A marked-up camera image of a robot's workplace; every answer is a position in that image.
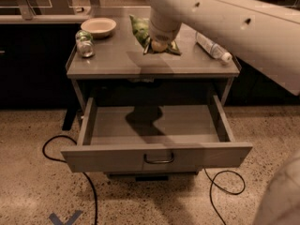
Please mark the grey open top drawer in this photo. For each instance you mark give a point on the grey open top drawer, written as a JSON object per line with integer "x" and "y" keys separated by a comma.
{"x": 113, "y": 140}

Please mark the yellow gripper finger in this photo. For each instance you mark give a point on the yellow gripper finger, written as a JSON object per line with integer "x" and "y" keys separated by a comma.
{"x": 158, "y": 47}

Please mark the green soda can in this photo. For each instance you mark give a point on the green soda can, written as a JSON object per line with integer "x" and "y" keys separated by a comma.
{"x": 84, "y": 43}

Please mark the glass railing barrier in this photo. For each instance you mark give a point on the glass railing barrier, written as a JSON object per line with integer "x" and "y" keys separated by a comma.
{"x": 47, "y": 0}

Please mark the black metal drawer handle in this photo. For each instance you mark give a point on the black metal drawer handle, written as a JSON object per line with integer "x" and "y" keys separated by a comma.
{"x": 167, "y": 160}

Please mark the green jalapeno chip bag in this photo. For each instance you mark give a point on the green jalapeno chip bag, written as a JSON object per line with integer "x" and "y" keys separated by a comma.
{"x": 140, "y": 30}

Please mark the grey metal counter cabinet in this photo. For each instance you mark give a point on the grey metal counter cabinet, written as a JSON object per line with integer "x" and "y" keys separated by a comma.
{"x": 120, "y": 74}

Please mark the beige ceramic bowl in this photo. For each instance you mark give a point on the beige ceramic bowl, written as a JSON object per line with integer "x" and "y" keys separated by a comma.
{"x": 99, "y": 27}

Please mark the clear plastic water bottle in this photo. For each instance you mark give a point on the clear plastic water bottle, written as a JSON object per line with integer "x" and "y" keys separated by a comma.
{"x": 213, "y": 49}

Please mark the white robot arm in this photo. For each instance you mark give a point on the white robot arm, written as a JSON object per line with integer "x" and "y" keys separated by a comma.
{"x": 263, "y": 35}

